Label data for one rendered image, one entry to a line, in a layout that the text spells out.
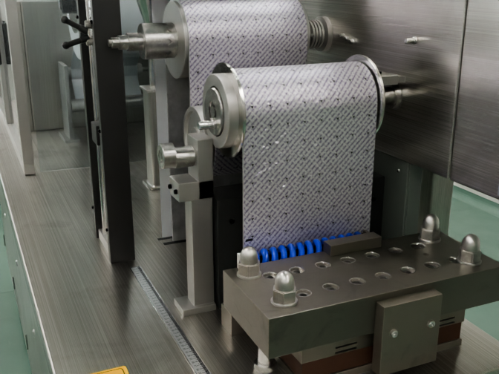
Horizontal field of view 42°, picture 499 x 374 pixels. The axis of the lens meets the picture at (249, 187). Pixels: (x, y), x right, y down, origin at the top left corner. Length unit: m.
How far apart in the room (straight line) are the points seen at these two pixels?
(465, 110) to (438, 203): 0.40
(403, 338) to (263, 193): 0.30
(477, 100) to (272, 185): 0.33
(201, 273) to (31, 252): 0.45
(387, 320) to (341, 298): 0.07
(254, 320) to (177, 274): 0.40
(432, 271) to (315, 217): 0.20
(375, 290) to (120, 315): 0.45
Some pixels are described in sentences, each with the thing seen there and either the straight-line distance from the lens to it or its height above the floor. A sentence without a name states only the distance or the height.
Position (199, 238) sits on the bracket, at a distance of 1.08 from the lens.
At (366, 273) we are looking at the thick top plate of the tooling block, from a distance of 0.99.
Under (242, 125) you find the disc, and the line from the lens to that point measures 0.96.
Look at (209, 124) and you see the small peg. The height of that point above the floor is 1.24.
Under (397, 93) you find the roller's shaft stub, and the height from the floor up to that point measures 1.26.
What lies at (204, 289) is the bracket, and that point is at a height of 0.94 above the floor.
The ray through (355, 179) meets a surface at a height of 1.13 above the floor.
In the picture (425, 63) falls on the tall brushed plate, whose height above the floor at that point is 1.31.
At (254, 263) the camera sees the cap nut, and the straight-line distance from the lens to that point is 0.95.
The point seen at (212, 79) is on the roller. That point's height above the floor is 1.30.
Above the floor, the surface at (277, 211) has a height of 1.10.
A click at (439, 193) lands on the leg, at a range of 1.39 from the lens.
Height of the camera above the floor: 1.45
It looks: 18 degrees down
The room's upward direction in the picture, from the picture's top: straight up
